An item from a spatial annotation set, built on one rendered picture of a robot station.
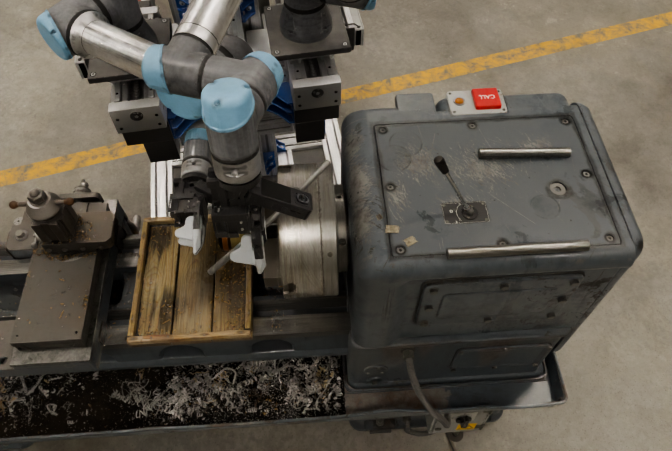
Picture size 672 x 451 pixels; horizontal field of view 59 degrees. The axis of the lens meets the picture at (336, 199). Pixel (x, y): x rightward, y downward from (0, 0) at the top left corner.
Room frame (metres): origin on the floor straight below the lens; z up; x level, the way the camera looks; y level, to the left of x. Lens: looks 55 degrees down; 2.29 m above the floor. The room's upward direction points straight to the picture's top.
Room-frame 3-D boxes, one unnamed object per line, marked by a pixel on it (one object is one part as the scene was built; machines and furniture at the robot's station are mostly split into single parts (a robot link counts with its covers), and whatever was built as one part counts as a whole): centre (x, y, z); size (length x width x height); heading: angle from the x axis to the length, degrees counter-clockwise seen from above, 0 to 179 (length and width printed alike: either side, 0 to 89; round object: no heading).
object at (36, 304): (0.73, 0.69, 0.95); 0.43 x 0.17 x 0.05; 4
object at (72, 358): (0.71, 0.73, 0.90); 0.47 x 0.30 x 0.06; 4
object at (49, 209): (0.79, 0.69, 1.13); 0.08 x 0.08 x 0.03
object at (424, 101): (0.99, -0.19, 1.24); 0.09 x 0.08 x 0.03; 94
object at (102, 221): (0.79, 0.66, 0.99); 0.20 x 0.10 x 0.05; 94
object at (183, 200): (0.84, 0.36, 1.08); 0.12 x 0.09 x 0.08; 4
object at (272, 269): (0.66, 0.15, 1.08); 0.12 x 0.11 x 0.05; 4
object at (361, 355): (0.80, -0.32, 0.43); 0.60 x 0.48 x 0.86; 94
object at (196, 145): (1.00, 0.36, 1.07); 0.11 x 0.08 x 0.09; 4
